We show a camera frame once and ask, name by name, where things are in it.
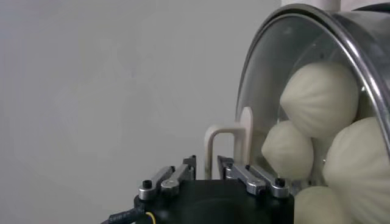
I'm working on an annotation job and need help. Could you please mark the white steamed baozi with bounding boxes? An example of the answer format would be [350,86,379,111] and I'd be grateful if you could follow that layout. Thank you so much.
[279,60,360,139]
[294,186,354,224]
[261,120,314,180]
[322,117,390,224]

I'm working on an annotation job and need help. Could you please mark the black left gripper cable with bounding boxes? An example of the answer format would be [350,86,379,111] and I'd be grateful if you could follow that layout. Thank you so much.
[100,206,156,224]

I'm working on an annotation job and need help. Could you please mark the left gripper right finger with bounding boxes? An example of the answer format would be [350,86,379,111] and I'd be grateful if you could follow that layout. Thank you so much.
[217,155,290,199]

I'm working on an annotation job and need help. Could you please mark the round glass lid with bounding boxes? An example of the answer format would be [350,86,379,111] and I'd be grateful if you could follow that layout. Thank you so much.
[203,2,390,224]

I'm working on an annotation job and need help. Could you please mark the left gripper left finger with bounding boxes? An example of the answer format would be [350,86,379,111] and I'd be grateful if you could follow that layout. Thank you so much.
[138,155,197,201]

